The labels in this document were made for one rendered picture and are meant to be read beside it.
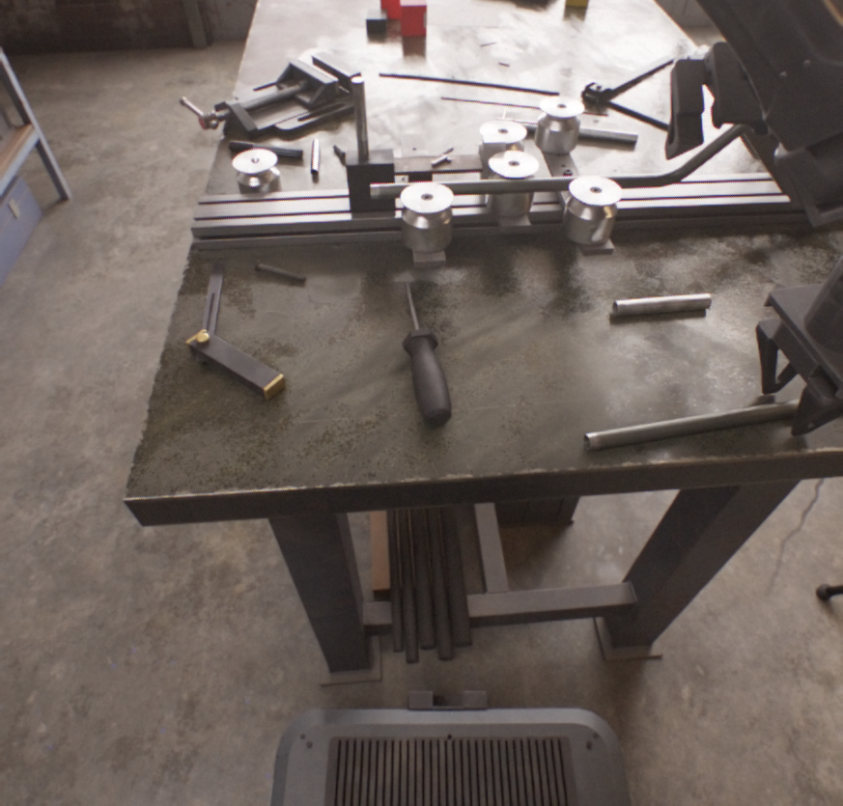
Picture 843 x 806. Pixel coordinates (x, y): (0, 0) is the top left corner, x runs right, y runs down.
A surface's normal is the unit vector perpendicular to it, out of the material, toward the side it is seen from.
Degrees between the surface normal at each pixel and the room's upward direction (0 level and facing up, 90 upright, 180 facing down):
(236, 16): 90
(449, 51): 0
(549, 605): 0
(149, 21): 90
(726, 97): 30
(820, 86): 106
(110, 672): 0
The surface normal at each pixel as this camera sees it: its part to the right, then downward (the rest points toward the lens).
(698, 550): 0.08, 0.76
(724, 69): 0.00, -0.18
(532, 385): 0.00, -0.65
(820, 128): -0.30, 0.88
